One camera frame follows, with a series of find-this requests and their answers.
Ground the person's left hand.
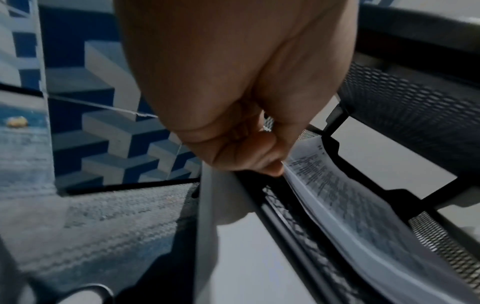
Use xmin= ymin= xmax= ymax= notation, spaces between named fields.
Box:
xmin=113 ymin=0 xmax=360 ymax=178

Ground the stack of printed paper sheets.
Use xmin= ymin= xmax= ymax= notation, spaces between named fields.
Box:
xmin=281 ymin=136 xmax=480 ymax=304

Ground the black mesh document tray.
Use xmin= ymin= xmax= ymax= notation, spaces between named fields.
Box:
xmin=231 ymin=0 xmax=480 ymax=304

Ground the grey chair base leg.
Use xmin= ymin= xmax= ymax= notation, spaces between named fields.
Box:
xmin=61 ymin=283 xmax=115 ymax=304

